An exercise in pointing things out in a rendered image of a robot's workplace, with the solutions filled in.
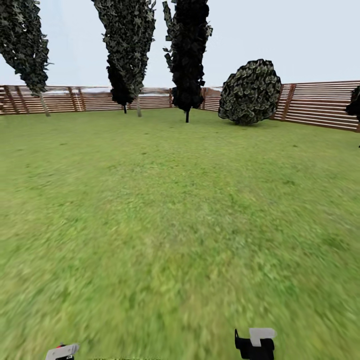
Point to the bush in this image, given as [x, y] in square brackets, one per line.
[252, 94]

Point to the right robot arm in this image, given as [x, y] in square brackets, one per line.
[260, 344]

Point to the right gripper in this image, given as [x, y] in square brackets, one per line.
[248, 351]

